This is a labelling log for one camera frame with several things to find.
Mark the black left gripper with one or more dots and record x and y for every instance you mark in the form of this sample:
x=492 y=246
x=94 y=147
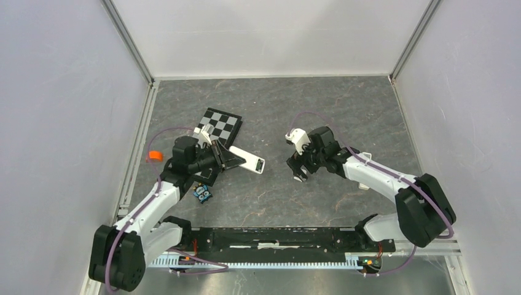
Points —
x=225 y=158

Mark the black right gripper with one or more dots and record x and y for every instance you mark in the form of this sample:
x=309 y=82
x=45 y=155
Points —
x=295 y=162

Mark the white remote control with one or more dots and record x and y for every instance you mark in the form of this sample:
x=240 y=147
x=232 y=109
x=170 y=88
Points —
x=252 y=163

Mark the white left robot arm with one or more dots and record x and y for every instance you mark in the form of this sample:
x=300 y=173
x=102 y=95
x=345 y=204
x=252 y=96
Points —
x=121 y=252

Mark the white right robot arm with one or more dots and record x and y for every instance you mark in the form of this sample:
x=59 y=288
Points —
x=423 y=212

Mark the blue owl eraser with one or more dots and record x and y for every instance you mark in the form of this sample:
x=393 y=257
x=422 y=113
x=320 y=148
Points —
x=202 y=193

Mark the orange tape roll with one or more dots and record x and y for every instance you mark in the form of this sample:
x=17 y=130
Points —
x=154 y=156

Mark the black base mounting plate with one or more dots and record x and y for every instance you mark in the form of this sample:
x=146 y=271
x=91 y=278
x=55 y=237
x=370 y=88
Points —
x=279 y=244

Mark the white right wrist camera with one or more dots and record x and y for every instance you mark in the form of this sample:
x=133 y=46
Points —
x=299 y=139

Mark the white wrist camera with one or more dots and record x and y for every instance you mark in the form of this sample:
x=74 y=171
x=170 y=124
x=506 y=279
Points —
x=299 y=139
x=203 y=135

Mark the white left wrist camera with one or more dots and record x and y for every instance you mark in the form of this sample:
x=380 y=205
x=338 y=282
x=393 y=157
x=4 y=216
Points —
x=203 y=135

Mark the white slotted cable duct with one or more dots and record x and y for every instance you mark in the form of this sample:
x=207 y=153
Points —
x=174 y=261

